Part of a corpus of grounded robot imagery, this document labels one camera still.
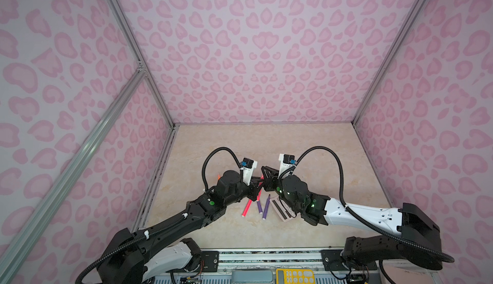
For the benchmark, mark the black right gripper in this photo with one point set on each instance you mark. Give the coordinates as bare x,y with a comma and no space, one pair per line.
270,179

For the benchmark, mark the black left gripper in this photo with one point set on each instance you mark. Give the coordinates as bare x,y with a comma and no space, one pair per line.
254,189

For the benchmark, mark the pink highlighter pen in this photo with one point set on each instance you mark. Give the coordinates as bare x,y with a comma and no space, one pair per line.
246,209
260,187

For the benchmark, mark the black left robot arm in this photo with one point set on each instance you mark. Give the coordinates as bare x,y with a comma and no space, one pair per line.
141,256

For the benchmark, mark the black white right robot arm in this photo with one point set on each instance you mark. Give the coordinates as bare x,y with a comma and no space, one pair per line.
401,233

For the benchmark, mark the purple highlighter pen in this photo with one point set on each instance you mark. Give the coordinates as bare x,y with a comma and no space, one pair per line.
259,205
266,208

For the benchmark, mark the white pink calculator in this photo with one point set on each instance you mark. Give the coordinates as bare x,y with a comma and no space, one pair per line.
284,212

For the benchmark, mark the grey metal pencil case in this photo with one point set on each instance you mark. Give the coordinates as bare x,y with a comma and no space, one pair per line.
252,277

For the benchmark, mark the yellow calculator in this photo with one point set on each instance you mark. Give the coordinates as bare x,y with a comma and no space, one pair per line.
295,276

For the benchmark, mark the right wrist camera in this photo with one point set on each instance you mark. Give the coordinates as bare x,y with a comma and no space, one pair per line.
286,162

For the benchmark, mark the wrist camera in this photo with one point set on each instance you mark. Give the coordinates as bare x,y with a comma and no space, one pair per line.
247,167
286,162

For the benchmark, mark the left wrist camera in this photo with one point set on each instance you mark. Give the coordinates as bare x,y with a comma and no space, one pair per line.
247,167

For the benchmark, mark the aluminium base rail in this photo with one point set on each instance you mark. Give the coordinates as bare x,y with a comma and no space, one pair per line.
218,265

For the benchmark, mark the diagonal aluminium frame bar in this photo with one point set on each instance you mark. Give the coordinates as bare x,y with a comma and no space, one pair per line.
23,243

